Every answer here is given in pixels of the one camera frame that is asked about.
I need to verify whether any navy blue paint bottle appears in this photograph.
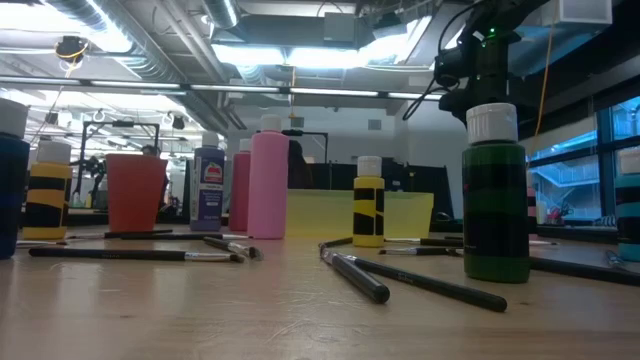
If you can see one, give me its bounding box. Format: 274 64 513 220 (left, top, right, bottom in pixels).
0 98 31 261

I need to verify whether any yellow hanging cable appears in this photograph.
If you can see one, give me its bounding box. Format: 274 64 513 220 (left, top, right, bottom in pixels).
532 0 560 142

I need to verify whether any large glass window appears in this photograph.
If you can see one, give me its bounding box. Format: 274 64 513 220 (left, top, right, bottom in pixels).
519 94 640 226

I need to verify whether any purple paint bottle apple label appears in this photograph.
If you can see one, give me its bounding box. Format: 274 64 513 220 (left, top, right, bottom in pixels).
188 130 226 232

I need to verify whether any teal blue striped paint bottle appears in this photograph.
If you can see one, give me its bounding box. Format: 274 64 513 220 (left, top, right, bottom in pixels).
613 148 640 263

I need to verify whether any lemon yellow striped paint bottle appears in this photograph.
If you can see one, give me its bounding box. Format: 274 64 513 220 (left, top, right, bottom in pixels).
352 155 386 249

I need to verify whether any black ceiling cable reel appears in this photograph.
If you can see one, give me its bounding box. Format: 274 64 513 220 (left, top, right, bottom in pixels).
54 35 90 66

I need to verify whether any long ceiling light bar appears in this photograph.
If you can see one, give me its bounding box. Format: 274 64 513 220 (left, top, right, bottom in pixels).
0 75 444 101

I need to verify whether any silver spiral air duct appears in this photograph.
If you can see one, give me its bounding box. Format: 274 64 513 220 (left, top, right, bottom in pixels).
202 0 241 29

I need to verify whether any white ceiling box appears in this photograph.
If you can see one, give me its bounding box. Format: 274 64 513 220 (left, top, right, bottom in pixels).
558 0 614 26

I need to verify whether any yellow translucent plastic tray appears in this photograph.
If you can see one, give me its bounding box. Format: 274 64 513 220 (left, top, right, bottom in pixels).
285 188 435 240

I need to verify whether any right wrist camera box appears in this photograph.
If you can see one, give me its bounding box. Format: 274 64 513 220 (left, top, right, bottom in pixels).
433 49 472 84

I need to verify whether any dark pink paint bottle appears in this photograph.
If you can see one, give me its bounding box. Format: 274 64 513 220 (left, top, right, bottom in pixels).
228 138 253 233

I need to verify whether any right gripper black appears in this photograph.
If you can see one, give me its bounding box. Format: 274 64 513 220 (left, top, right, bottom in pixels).
438 74 524 125

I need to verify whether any golden yellow striped paint bottle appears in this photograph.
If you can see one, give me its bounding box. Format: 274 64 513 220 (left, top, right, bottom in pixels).
22 140 74 241

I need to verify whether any large silver air duct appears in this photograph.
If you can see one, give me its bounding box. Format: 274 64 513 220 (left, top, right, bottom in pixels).
44 0 189 84

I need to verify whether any light pink paint bottle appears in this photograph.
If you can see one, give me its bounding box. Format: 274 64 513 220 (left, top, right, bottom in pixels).
247 113 290 240

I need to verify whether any green striped paint bottle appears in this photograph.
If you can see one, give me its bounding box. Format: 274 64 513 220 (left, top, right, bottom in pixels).
461 102 532 285

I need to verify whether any orange-red plastic cup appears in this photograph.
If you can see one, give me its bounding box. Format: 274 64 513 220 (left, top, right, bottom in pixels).
104 153 169 234

